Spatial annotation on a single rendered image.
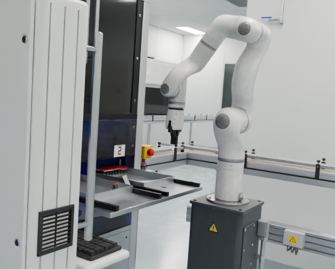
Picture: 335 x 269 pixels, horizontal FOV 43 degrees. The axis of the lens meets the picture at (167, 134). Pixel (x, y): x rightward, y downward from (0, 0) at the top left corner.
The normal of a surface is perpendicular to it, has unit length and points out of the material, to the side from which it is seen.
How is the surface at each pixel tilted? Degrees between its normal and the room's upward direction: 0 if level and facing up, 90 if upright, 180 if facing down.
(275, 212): 90
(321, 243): 90
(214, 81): 90
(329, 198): 90
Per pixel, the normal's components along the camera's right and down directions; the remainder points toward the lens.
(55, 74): 0.82, 0.11
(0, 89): -0.57, 0.04
